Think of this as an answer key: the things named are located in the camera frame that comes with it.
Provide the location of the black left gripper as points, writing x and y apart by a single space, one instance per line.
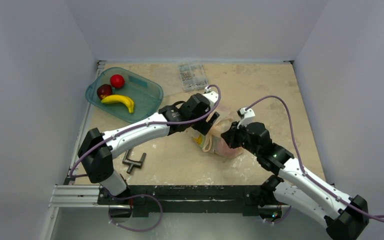
204 126

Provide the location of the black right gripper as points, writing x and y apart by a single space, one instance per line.
231 138

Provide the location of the translucent orange plastic bag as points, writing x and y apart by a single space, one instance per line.
212 142

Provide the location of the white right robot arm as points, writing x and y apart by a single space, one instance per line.
337 212

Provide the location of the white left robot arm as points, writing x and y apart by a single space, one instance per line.
98 149

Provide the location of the yellow fake banana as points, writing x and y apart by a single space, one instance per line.
116 98

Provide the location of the dark red fake apple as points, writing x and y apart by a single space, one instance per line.
104 91

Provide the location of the clear screw organizer box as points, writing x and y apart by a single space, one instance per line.
192 76

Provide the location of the teal plastic tray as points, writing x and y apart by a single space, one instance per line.
146 95

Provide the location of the black metal clamp tool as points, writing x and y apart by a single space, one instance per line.
133 163

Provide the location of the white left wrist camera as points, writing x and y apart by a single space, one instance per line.
211 96

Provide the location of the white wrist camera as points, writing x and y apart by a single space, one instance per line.
246 116
211 96

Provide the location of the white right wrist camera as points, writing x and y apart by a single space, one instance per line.
246 116

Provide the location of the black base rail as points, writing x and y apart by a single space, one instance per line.
141 200

